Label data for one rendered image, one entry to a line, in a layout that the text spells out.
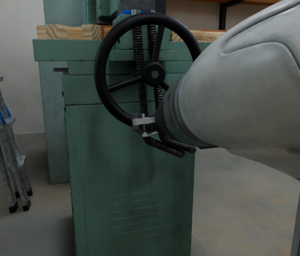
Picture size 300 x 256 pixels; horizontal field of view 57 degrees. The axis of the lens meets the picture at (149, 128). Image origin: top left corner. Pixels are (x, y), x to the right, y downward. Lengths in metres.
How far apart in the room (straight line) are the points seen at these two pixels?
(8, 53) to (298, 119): 3.26
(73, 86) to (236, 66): 0.70
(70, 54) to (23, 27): 2.51
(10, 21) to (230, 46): 3.21
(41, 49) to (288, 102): 0.75
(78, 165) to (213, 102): 0.74
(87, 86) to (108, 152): 0.22
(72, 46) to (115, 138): 0.31
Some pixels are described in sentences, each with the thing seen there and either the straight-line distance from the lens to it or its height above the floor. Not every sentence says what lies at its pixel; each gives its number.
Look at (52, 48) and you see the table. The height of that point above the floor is 0.87.
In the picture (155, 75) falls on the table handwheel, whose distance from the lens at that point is 0.68.
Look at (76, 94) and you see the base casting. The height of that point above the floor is 0.74.
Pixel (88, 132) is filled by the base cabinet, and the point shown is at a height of 0.62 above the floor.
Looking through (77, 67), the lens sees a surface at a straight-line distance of 0.85.
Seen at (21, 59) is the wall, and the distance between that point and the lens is 3.33.
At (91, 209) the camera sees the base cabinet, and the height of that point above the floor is 0.35.
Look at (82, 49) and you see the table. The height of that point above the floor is 0.87.
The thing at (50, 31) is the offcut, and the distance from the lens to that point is 0.88.
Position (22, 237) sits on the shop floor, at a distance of 1.56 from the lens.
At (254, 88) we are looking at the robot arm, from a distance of 0.17.
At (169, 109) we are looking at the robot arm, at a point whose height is 0.80.
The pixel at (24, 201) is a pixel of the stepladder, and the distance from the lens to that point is 1.75.
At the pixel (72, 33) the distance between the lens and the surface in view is 1.01.
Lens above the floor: 0.85
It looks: 14 degrees down
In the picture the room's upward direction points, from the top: straight up
